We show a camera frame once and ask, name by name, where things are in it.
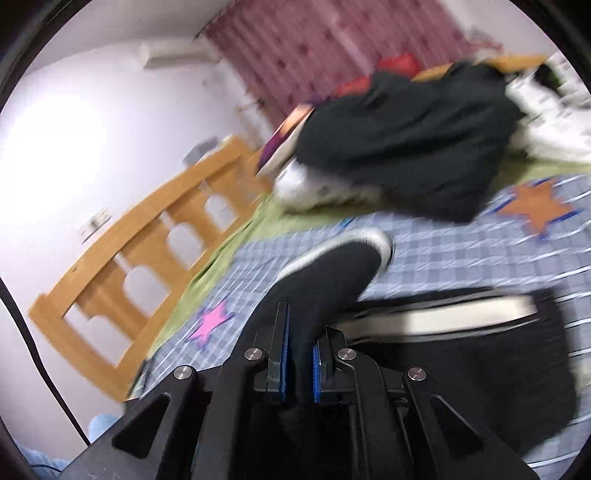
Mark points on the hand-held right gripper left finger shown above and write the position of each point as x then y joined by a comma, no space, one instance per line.
281,360

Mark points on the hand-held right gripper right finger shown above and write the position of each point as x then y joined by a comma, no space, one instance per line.
317,369

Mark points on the black pants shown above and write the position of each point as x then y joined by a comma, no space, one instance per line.
461,378

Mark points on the green bed sheet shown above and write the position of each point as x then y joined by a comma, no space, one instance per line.
251,219

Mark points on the checked blanket with stars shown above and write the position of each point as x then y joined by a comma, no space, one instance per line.
438,263

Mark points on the grey box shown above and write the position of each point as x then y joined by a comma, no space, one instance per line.
202,150

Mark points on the purple patterned pillow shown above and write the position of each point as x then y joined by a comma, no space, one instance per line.
286,134

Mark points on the black jacket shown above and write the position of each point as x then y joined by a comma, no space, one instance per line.
406,138

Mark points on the maroon striped curtain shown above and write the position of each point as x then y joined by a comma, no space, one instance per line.
300,50

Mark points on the large red chair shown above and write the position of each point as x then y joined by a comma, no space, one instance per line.
399,63

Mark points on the white air conditioner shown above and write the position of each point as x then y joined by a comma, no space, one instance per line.
178,54

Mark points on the wooden bed frame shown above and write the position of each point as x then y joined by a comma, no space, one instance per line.
138,217

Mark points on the white wall switch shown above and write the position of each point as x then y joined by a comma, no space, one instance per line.
94,225

